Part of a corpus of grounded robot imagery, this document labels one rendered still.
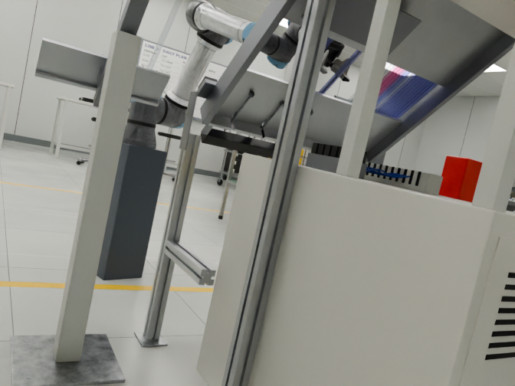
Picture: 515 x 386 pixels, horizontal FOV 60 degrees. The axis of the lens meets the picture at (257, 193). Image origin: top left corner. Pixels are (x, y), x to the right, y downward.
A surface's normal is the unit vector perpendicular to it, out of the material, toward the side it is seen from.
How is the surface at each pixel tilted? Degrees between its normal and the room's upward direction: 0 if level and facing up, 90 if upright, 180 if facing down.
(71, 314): 90
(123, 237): 90
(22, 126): 90
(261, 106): 138
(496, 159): 90
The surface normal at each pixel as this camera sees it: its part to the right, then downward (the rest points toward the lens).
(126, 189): 0.72, 0.22
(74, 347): 0.48, 0.18
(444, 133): -0.84, -0.14
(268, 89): 0.18, 0.84
